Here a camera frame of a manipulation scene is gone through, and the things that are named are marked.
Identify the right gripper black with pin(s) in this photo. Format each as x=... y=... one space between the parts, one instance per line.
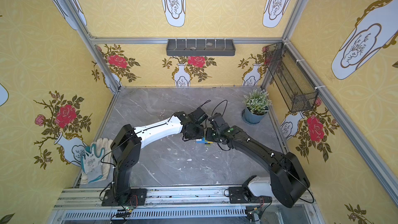
x=210 y=134

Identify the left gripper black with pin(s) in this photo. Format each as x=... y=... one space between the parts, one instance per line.
x=198 y=132

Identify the blue lego brick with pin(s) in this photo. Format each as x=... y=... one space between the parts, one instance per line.
x=201 y=141

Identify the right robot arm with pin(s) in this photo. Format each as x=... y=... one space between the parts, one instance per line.
x=287 y=180

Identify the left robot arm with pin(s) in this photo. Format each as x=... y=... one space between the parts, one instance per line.
x=129 y=142

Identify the potted green plant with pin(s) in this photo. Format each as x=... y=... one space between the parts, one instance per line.
x=257 y=106

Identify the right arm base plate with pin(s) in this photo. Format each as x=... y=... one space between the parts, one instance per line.
x=242 y=195

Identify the grey wall shelf tray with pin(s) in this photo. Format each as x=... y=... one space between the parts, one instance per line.
x=193 y=47

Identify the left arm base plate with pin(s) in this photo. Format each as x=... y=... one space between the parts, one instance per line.
x=133 y=197

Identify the black wire mesh basket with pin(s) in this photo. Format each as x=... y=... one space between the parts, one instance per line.
x=296 y=88

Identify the work gloves at wall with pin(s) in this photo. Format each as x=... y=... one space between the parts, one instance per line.
x=95 y=166

